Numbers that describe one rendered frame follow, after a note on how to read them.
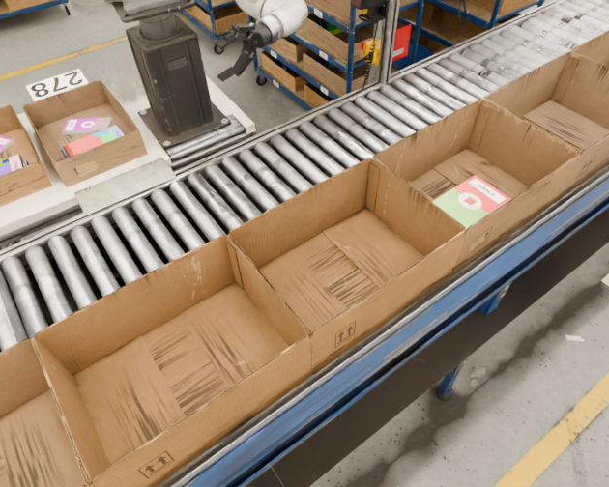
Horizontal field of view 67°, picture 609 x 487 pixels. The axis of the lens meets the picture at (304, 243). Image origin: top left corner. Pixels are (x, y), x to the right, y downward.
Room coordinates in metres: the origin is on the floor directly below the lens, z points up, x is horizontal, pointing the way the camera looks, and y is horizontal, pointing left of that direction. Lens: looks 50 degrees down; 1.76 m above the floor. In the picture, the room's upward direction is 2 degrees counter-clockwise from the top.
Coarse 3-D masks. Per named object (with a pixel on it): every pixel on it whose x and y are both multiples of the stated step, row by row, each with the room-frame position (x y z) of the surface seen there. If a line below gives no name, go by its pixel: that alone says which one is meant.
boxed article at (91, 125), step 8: (72, 120) 1.44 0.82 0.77; (80, 120) 1.44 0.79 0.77; (88, 120) 1.44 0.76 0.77; (96, 120) 1.44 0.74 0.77; (104, 120) 1.44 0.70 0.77; (112, 120) 1.45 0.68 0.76; (64, 128) 1.40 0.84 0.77; (72, 128) 1.40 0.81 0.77; (80, 128) 1.39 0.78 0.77; (88, 128) 1.39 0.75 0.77; (96, 128) 1.39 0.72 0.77; (104, 128) 1.39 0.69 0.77
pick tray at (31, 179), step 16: (0, 112) 1.41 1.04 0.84; (0, 128) 1.40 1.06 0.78; (16, 128) 1.42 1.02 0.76; (16, 144) 1.33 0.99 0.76; (32, 144) 1.29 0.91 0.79; (32, 160) 1.24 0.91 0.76; (0, 176) 1.06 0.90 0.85; (16, 176) 1.08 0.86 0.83; (32, 176) 1.10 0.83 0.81; (0, 192) 1.04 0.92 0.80; (16, 192) 1.07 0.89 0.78; (32, 192) 1.09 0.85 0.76
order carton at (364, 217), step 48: (336, 192) 0.78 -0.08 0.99; (384, 192) 0.79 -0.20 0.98; (240, 240) 0.63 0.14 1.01; (288, 240) 0.70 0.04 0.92; (336, 240) 0.72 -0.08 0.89; (384, 240) 0.72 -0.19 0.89; (432, 240) 0.66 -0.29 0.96; (288, 288) 0.59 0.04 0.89; (336, 288) 0.59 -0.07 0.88; (384, 288) 0.48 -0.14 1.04; (432, 288) 0.57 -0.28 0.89; (336, 336) 0.42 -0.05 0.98
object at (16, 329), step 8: (0, 272) 0.78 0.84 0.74; (0, 280) 0.73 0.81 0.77; (0, 288) 0.69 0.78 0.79; (8, 288) 0.74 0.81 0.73; (0, 296) 0.66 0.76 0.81; (8, 296) 0.70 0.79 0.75; (8, 304) 0.65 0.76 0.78; (8, 312) 0.61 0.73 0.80; (16, 312) 0.66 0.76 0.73; (8, 320) 0.59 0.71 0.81; (16, 320) 0.62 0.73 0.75; (16, 328) 0.58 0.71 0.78; (16, 336) 0.55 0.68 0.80; (24, 336) 0.58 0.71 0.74
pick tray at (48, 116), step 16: (64, 96) 1.50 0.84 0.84; (80, 96) 1.53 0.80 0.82; (96, 96) 1.56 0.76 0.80; (112, 96) 1.46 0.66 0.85; (32, 112) 1.43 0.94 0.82; (48, 112) 1.46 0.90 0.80; (64, 112) 1.49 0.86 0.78; (80, 112) 1.51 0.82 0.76; (96, 112) 1.51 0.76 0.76; (112, 112) 1.50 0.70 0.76; (48, 128) 1.42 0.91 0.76; (128, 128) 1.40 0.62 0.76; (48, 144) 1.33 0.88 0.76; (64, 144) 1.32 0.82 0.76; (112, 144) 1.21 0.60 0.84; (128, 144) 1.23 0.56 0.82; (144, 144) 1.26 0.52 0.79; (64, 160) 1.13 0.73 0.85; (80, 160) 1.15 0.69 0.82; (96, 160) 1.17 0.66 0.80; (112, 160) 1.20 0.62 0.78; (128, 160) 1.22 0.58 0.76; (64, 176) 1.11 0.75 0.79; (80, 176) 1.14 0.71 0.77
